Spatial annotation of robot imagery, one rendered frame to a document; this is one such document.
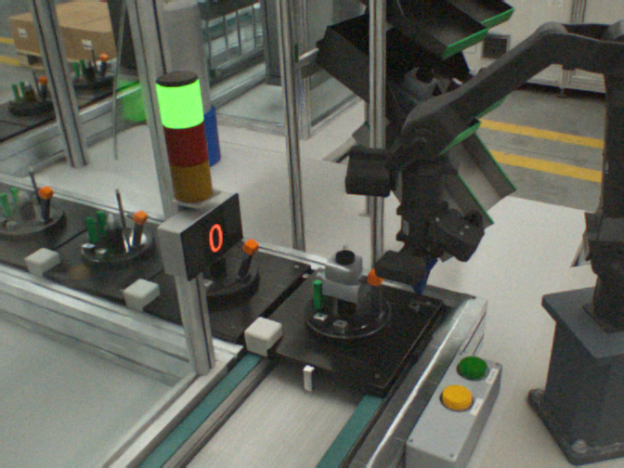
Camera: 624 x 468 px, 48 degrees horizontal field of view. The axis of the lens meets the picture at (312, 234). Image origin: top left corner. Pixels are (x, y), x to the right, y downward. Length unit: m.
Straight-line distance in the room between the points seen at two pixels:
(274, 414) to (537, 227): 0.84
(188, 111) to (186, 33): 1.02
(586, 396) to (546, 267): 0.51
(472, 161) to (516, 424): 0.57
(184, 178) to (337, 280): 0.32
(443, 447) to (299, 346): 0.28
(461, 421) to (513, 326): 0.38
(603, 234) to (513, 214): 0.76
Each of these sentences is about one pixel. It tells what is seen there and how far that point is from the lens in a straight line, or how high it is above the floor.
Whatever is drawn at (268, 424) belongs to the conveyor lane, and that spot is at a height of 0.92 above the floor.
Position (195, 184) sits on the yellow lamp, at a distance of 0.88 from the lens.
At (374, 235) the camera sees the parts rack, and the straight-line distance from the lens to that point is 1.28.
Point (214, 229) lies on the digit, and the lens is 0.92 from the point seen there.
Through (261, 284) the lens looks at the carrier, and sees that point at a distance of 1.24.
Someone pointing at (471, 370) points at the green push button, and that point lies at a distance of 1.06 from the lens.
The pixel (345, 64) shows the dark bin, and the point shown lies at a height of 1.31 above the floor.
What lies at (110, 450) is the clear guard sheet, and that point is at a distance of 0.99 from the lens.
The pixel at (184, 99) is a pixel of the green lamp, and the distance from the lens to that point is 0.84.
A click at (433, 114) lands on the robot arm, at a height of 1.35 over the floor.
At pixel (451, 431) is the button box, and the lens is 0.98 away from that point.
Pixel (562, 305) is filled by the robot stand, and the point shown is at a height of 1.06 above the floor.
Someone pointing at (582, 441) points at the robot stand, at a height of 0.89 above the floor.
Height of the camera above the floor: 1.66
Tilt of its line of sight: 30 degrees down
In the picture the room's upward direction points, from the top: 3 degrees counter-clockwise
